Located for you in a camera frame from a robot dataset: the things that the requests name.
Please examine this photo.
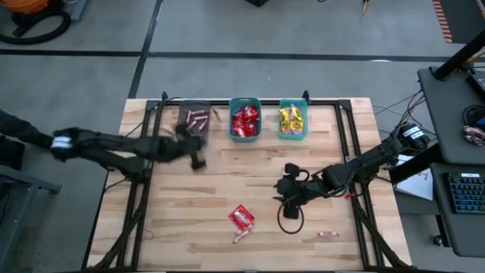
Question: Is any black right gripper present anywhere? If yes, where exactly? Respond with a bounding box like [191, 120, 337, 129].
[274, 162, 323, 206]

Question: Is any grey translucent plastic bin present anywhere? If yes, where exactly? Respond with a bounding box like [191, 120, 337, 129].
[175, 99, 211, 146]

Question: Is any mint green plastic bin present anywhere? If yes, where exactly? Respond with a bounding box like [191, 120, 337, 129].
[278, 99, 309, 141]

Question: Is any dark teal plastic bin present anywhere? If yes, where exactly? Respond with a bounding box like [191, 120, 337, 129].
[228, 97, 263, 144]

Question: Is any white paper sheet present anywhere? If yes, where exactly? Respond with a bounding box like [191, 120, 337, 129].
[393, 154, 435, 202]

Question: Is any black desk leg bar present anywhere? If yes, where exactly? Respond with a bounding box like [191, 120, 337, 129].
[389, 143, 444, 186]

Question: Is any person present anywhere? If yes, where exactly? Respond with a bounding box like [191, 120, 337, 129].
[0, 108, 55, 171]

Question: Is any backlit computer keyboard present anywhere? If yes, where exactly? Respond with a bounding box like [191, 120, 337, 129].
[446, 172, 485, 215]

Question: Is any grey desk with keyboard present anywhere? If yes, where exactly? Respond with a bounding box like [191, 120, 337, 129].
[430, 162, 485, 259]

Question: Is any grey metal table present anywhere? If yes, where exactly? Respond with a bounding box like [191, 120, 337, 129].
[0, 151, 64, 273]

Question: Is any pink patterned pouch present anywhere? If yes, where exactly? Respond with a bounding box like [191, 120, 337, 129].
[462, 125, 485, 147]

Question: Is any black desk device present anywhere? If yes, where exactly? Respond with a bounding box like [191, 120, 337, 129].
[465, 70, 485, 102]

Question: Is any black monitor pole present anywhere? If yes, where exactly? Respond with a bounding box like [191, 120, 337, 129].
[433, 29, 485, 81]

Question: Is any orange vacuum cleaner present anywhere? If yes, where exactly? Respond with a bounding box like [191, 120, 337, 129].
[0, 0, 50, 15]

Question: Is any black floor mat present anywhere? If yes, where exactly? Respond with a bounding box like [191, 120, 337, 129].
[439, 0, 485, 45]

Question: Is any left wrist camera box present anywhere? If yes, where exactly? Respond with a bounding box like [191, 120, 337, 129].
[190, 149, 208, 171]

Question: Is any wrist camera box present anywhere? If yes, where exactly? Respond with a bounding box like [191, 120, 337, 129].
[190, 149, 208, 171]
[282, 203, 301, 221]

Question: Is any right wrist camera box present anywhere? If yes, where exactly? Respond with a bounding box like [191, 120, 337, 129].
[282, 203, 301, 221]

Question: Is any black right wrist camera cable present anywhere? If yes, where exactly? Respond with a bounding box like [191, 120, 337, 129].
[276, 168, 312, 235]

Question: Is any black aluminium table frame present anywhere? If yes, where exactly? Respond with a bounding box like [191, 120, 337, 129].
[81, 90, 412, 272]

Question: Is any black floor cable bundle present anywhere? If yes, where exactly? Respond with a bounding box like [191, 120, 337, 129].
[373, 89, 437, 140]

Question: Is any grey desk with cables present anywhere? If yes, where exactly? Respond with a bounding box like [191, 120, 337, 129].
[417, 66, 485, 166]

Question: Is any black vacuum hose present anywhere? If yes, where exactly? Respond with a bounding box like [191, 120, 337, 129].
[0, 7, 72, 46]

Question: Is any black coiled cable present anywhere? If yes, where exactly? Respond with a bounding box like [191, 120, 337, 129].
[462, 104, 485, 128]

